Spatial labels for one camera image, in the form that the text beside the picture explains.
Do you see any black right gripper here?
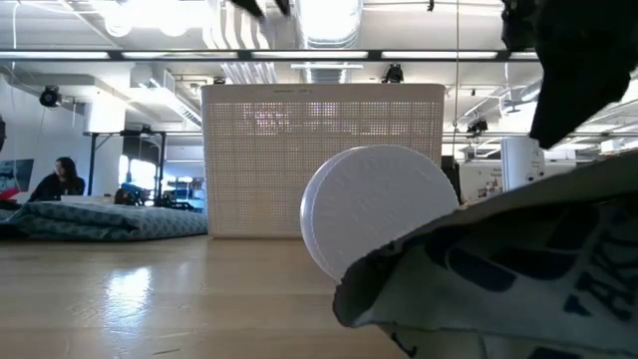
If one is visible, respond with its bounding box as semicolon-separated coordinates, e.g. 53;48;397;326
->
500;0;638;151

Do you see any white pouch with dark print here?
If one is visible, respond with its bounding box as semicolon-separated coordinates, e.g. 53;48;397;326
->
332;149;638;359

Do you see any white plastic pill bottle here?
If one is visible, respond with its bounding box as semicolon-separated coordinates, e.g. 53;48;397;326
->
299;144;460;283

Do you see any white perforated plastic basket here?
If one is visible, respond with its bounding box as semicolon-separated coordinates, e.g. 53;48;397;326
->
200;83;447;239

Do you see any white round pillar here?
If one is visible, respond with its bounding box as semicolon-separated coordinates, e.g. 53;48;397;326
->
499;136;547;193

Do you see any round ceiling lamp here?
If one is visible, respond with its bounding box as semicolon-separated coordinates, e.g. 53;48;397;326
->
102;4;136;39
158;7;191;39

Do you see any black ceiling-mounted device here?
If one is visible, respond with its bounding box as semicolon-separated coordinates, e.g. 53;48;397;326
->
466;117;489;137

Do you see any white square column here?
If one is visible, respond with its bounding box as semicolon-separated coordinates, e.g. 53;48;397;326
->
82;92;127;135

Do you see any storage shelf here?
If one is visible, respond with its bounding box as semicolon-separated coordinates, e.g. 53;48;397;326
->
166;175;206;213

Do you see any black round ceiling device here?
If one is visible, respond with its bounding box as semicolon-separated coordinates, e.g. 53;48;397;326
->
38;84;63;109

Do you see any blue machine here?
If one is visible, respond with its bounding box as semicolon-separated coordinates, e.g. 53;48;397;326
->
114;181;160;207

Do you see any folded blue patterned cloth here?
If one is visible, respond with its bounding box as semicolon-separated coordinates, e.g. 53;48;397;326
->
0;199;209;242

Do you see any person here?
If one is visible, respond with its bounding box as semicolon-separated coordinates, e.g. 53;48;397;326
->
27;156;87;203

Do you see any silver ceiling air duct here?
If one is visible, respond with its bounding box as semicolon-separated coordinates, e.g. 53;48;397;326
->
292;0;365;85

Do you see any black overhead rail with lights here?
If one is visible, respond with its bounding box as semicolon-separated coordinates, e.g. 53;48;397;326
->
0;48;542;63

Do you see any thin hanging cable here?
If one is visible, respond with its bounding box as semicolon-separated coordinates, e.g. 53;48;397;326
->
452;0;462;151

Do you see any black overhead camera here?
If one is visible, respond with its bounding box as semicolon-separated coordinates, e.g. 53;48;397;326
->
381;63;406;85

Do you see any black metal frame stand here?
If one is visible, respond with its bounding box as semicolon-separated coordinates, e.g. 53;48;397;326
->
83;128;168;208

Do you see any wall picture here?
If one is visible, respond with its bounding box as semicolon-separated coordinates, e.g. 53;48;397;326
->
0;158;36;193

